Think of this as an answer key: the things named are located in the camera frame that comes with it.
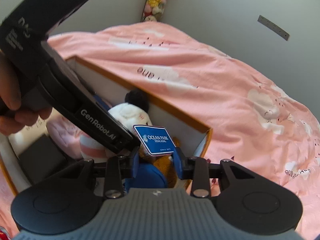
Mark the grey wall bracket strip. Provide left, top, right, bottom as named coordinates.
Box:
left=257, top=15, right=290, bottom=41

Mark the pink mini backpack pouch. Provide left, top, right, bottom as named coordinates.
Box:
left=46, top=115, right=82, bottom=159

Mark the white plush with black pompom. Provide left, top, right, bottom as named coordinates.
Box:
left=80, top=89, right=152, bottom=163

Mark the person's left hand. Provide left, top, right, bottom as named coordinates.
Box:
left=1, top=51, right=52, bottom=136

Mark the blue Ocean Park tag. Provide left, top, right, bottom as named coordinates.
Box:
left=133, top=125, right=176, bottom=157

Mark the dark grey box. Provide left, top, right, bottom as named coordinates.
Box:
left=18, top=134, right=76, bottom=184

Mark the pink printed bed duvet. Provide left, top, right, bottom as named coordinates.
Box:
left=0, top=21, right=320, bottom=239

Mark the brown plush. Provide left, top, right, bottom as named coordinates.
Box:
left=124, top=143, right=178, bottom=192

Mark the stuffed toys pile in corner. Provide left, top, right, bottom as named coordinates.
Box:
left=141, top=0, right=167, bottom=22

